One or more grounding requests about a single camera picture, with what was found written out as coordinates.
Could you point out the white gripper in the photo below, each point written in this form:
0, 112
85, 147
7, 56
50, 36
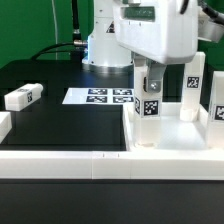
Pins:
165, 31

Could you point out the white desk top tray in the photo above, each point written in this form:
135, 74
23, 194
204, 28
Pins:
175, 134

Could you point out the printed fiducial marker sheet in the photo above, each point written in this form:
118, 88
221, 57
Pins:
99, 96

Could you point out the white left obstacle block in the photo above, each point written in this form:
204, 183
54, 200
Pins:
5, 124

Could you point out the white front obstacle bar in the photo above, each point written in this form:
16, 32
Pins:
156, 164

